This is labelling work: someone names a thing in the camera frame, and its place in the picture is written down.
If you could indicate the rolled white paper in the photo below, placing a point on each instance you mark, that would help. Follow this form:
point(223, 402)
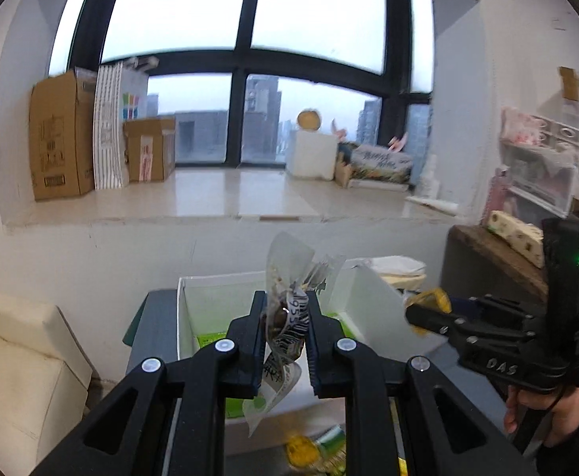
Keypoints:
point(445, 207)

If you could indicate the white dotted paper bag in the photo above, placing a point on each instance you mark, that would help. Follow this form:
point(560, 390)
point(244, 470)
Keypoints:
point(120, 96)

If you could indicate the green snack packet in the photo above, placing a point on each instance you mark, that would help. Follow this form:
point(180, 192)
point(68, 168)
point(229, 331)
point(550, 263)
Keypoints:
point(324, 455)

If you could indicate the printed landscape box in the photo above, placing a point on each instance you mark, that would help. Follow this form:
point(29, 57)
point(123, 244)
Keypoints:
point(381, 164)

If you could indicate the yellow round fruit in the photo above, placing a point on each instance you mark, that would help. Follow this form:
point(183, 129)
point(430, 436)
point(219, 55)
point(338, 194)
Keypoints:
point(309, 120)

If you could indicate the large brown cardboard box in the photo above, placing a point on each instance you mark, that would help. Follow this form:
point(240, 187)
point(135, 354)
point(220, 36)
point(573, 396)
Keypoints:
point(61, 135)

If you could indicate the small brown cardboard box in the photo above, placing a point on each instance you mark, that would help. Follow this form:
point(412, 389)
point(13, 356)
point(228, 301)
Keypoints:
point(151, 143)

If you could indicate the wooden side shelf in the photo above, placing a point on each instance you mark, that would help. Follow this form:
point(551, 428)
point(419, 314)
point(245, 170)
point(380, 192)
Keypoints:
point(478, 263)

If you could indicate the white storage box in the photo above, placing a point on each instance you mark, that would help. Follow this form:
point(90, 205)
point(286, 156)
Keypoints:
point(366, 305)

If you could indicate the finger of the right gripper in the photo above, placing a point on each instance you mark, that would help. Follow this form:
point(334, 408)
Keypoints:
point(467, 303)
point(430, 318)

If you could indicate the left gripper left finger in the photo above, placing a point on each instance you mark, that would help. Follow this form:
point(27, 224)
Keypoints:
point(168, 418)

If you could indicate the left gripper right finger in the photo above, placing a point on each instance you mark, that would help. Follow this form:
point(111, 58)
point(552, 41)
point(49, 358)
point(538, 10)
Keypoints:
point(403, 412)

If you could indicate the clear dark snack packet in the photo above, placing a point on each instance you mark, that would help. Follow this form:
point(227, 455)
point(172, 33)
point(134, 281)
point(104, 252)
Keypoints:
point(292, 271)

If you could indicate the patterned tissue pack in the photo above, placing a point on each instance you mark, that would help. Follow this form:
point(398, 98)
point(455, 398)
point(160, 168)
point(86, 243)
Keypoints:
point(525, 239)

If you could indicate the white foam box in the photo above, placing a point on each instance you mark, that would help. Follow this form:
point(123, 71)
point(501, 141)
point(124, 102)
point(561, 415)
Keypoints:
point(311, 155)

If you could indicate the person's right hand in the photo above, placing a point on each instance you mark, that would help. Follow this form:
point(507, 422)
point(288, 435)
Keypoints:
point(564, 411)

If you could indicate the cream sofa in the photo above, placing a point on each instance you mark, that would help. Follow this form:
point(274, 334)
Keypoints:
point(44, 379)

